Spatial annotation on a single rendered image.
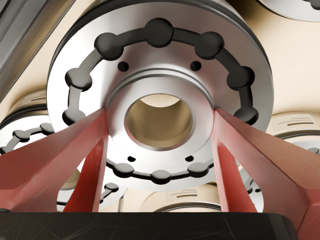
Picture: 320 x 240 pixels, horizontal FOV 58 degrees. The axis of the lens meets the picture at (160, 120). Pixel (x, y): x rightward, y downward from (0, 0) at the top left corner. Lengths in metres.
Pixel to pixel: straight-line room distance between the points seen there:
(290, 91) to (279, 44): 0.04
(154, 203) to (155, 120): 0.13
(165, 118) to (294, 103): 0.11
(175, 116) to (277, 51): 0.09
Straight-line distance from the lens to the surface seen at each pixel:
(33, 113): 0.20
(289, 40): 0.21
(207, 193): 0.26
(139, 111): 0.15
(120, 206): 0.24
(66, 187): 0.23
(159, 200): 0.27
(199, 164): 0.15
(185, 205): 0.25
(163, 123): 0.15
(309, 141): 0.21
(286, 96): 0.23
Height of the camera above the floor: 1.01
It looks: 53 degrees down
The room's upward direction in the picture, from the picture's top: 179 degrees counter-clockwise
